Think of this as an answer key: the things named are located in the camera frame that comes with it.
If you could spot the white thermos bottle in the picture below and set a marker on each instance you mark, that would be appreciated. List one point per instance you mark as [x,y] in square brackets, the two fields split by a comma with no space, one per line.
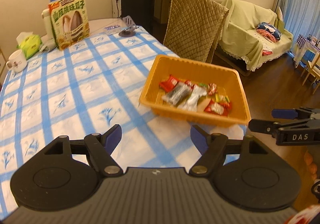
[48,40]

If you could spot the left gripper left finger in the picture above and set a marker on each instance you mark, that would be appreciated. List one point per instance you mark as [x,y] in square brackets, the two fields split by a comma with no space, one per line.
[100,147]

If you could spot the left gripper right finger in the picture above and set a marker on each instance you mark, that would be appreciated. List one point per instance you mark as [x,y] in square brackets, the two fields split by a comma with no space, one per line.
[211,148]

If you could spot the small wooden chair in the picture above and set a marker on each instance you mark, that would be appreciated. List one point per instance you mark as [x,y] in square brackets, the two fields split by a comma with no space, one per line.
[312,69]

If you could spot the red snack pack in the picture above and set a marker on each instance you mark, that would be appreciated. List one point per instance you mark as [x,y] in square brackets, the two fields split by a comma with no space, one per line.
[169,84]

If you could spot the person right hand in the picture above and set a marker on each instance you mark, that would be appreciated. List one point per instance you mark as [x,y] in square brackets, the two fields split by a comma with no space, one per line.
[310,165]

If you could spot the blue patterned cushion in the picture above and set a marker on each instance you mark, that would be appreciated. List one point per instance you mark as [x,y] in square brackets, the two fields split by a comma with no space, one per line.
[269,31]

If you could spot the orange plastic basket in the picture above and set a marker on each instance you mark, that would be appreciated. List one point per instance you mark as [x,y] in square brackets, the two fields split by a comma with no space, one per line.
[227,80]

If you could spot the phone stand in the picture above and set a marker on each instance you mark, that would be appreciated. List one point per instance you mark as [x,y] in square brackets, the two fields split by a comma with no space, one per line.
[130,28]

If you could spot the side table with cloth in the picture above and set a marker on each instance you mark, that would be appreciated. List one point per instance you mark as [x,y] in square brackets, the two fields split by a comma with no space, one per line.
[300,48]

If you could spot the green covered sofa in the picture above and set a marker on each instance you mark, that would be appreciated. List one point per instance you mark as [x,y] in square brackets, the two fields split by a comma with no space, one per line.
[241,39]

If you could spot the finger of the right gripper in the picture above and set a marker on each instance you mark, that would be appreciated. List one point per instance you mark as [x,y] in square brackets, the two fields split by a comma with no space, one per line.
[301,113]
[262,126]

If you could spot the yellow green candy packet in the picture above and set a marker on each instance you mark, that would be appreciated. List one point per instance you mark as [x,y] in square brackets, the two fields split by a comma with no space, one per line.
[219,98]

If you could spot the sunflower seed box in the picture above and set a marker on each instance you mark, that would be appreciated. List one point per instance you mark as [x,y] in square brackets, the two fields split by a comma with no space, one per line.
[69,20]

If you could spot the small blue white box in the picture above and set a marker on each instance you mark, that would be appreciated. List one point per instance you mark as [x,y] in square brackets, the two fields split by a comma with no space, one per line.
[113,29]

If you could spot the red shiny candy packet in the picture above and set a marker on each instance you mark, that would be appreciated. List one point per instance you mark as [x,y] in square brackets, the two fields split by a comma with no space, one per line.
[190,83]

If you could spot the silver foil pouch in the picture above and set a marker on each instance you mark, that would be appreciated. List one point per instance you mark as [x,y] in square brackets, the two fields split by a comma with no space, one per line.
[190,104]

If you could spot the green tissue pack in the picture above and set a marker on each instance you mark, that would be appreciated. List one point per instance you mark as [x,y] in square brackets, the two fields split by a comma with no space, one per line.
[29,43]

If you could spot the red date snack packet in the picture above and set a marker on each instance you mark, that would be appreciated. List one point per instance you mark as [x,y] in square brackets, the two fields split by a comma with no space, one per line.
[221,109]

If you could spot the blue white checkered tablecloth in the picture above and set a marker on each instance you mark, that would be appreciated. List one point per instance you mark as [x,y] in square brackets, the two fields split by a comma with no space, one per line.
[86,89]

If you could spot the quilted tan chair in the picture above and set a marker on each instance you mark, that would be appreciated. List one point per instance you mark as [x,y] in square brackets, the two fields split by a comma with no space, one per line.
[194,28]

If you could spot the red patterned candy packet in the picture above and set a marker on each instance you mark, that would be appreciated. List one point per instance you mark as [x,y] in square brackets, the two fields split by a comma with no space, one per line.
[211,89]

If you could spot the blue curtain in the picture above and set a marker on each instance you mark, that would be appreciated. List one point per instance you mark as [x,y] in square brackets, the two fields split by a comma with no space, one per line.
[301,17]

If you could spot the white mug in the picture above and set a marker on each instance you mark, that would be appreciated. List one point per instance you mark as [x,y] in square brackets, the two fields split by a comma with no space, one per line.
[16,61]

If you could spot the clear black seed packet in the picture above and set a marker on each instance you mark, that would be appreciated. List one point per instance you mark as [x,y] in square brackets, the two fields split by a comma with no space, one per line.
[180,92]

